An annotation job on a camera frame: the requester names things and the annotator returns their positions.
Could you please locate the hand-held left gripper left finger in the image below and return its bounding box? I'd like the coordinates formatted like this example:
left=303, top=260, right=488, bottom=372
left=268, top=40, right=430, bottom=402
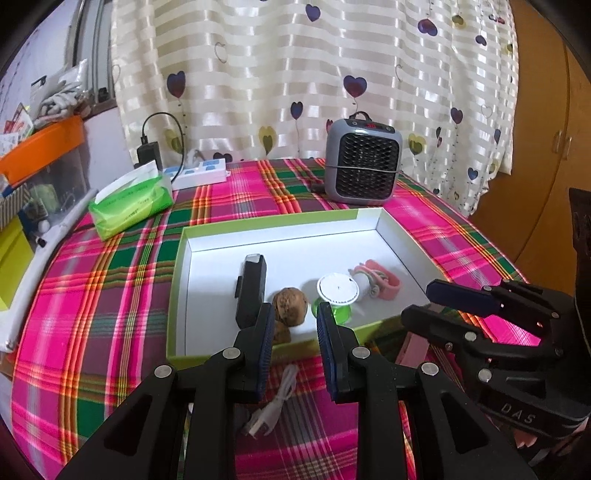
left=55, top=302, right=275, bottom=480

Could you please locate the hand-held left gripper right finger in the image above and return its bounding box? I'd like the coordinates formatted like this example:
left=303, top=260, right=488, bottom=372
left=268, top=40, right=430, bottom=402
left=315, top=302, right=539, bottom=480

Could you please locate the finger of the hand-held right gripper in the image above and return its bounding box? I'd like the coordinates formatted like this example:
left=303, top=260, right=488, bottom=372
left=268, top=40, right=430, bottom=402
left=426, top=278, right=578, bottom=358
left=401, top=305, right=561, bottom=370

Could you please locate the brown walnut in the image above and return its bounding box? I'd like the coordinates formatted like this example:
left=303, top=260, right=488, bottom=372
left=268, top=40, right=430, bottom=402
left=271, top=287, right=309, bottom=326
left=269, top=320, right=293, bottom=344

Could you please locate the pink piece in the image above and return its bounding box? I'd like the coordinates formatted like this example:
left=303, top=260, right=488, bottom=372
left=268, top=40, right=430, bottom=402
left=401, top=333, right=432, bottom=370

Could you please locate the white usb cable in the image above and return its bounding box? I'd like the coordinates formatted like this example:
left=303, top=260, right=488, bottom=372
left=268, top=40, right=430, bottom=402
left=244, top=364, right=301, bottom=437

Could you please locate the pink clip holder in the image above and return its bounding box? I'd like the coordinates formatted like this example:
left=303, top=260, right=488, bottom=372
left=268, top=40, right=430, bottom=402
left=347, top=260, right=402, bottom=301

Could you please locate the black rectangular device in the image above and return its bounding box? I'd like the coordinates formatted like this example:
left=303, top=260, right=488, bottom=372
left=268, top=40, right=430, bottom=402
left=235, top=254, right=267, bottom=328

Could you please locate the green and white round stand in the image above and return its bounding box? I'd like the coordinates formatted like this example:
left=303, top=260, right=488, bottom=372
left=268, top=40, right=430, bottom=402
left=313, top=273, right=361, bottom=326

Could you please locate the green and white cardboard box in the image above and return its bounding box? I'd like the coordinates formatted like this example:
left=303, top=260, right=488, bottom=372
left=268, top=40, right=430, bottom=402
left=165, top=208, right=432, bottom=370

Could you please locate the dark patterned object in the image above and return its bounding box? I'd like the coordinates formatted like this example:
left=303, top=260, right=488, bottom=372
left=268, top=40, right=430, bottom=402
left=569, top=188, right=591, bottom=301

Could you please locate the wooden cabinet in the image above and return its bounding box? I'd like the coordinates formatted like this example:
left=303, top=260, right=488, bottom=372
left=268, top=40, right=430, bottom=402
left=466, top=0, right=591, bottom=287

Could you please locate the grey space heater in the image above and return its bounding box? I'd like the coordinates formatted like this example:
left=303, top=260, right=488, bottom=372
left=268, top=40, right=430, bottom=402
left=324, top=112, right=403, bottom=204

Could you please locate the plaid tablecloth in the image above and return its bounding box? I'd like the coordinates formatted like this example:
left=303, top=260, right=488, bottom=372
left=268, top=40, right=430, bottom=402
left=9, top=157, right=532, bottom=480

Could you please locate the white power strip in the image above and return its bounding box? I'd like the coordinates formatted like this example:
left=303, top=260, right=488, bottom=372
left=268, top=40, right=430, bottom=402
left=159, top=158, right=230, bottom=191

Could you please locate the green tissue pack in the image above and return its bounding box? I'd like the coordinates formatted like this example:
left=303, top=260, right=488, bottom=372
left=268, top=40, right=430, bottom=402
left=88, top=161, right=175, bottom=241

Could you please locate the white side table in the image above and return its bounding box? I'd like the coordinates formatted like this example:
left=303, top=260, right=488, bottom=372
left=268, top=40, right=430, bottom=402
left=0, top=187, right=100, bottom=354

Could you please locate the yellow-green box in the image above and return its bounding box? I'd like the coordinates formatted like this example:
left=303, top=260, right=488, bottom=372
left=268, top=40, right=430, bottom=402
left=0, top=217, right=35, bottom=310

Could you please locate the striped curtain with hearts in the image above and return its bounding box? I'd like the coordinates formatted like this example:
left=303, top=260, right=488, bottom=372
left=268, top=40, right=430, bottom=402
left=108, top=0, right=520, bottom=217

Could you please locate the striped box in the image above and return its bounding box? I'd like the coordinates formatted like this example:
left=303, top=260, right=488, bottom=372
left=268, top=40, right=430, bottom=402
left=0, top=189, right=33, bottom=229

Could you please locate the clear bin with orange lid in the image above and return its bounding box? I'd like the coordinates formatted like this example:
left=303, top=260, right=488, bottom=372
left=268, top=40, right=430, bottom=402
left=0, top=115, right=90, bottom=222

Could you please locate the grey cloth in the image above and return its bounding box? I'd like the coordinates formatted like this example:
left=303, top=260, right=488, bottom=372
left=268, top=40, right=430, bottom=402
left=37, top=88, right=88, bottom=127

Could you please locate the stack of paper packets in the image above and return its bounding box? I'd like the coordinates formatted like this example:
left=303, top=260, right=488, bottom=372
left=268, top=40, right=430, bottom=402
left=0, top=104, right=35, bottom=158

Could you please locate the black charger with cable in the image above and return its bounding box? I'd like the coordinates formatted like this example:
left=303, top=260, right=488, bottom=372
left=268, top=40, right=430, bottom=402
left=136, top=112, right=185, bottom=171

